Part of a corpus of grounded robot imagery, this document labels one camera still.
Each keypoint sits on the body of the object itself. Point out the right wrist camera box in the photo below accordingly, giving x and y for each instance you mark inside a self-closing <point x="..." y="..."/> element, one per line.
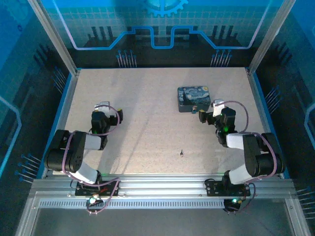
<point x="217" y="107"/>

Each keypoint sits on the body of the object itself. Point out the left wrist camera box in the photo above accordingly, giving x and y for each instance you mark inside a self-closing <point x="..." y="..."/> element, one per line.
<point x="102" y="105"/>

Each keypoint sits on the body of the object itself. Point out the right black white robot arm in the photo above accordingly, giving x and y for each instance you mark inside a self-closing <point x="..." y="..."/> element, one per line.
<point x="256" y="152"/>

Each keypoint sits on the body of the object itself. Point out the blue printed back panel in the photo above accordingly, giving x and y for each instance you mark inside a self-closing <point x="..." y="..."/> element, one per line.
<point x="157" y="22"/>

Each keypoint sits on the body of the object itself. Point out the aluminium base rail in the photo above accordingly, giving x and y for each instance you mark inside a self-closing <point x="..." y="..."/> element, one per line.
<point x="160" y="184"/>

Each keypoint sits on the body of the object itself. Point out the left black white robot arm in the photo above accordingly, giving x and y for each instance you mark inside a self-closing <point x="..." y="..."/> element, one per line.
<point x="73" y="152"/>

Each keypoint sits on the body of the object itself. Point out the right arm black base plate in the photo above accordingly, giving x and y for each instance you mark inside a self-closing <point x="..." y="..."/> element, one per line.
<point x="214" y="188"/>

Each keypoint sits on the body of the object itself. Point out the aluminium table side rail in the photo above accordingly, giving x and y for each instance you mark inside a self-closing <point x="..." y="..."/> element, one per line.
<point x="264" y="118"/>
<point x="64" y="118"/>

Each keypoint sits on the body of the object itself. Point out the aluminium frame post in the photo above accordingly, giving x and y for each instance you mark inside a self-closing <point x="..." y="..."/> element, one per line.
<point x="268" y="37"/>
<point x="53" y="37"/>

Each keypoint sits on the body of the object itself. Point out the starry night tin box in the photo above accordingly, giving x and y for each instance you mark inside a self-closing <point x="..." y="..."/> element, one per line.
<point x="194" y="97"/>

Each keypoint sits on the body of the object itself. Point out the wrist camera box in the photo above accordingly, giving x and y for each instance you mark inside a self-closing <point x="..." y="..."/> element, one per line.
<point x="102" y="105"/>
<point x="217" y="107"/>

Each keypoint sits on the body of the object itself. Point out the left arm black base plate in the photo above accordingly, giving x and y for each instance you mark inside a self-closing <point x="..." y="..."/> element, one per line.
<point x="113" y="189"/>

